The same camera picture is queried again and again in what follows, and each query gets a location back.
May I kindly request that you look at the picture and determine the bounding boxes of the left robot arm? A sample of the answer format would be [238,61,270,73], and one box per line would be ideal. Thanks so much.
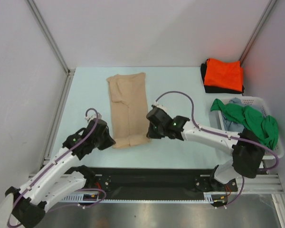
[5,118,115,228]

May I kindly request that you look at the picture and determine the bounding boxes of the beige t shirt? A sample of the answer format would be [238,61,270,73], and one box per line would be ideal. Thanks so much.
[106,72,151,149]

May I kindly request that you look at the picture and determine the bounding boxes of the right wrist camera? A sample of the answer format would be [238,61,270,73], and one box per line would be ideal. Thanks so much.
[152,101,168,112]

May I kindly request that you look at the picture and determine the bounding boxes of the folded black t shirt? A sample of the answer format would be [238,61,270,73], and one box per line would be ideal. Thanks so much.
[200,62,245,94]

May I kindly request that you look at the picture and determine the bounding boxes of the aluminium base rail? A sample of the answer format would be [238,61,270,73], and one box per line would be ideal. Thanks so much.
[23,174,283,194]

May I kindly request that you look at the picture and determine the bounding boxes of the light blue t shirt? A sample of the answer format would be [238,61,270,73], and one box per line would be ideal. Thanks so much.
[222,98,245,133]

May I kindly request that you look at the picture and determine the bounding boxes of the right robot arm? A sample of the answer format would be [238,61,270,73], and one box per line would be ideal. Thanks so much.
[146,106,265,190]

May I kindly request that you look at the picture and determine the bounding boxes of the aluminium frame post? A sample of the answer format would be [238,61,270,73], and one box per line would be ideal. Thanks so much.
[25,0,75,76]
[239,0,280,66]

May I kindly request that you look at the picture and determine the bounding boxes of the right aluminium frame post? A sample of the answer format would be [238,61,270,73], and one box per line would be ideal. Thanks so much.
[239,0,280,66]

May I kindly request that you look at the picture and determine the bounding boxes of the left aluminium frame post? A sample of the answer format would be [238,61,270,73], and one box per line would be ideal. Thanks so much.
[25,0,75,76]

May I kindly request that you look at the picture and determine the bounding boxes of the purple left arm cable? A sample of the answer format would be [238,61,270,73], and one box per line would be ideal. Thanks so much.
[6,108,107,228]

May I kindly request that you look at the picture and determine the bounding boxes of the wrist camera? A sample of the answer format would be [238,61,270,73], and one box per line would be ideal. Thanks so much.
[85,114,102,123]
[152,101,168,112]

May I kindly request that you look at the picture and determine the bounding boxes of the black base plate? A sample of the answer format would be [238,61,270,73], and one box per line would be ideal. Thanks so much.
[85,167,240,200]

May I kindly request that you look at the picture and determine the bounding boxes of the white plastic laundry basket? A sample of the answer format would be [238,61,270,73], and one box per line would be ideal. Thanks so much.
[210,96,284,158]

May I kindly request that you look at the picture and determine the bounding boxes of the folded orange t shirt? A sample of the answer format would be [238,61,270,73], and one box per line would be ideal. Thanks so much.
[203,58,244,91]

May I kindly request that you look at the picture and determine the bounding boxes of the green t shirt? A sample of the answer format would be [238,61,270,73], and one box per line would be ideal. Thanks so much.
[210,99,279,150]

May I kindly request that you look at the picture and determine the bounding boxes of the white slotted cable duct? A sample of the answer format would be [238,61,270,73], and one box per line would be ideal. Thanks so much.
[59,192,217,204]

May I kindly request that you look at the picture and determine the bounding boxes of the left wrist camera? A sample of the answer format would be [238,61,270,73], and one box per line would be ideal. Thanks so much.
[85,114,102,123]

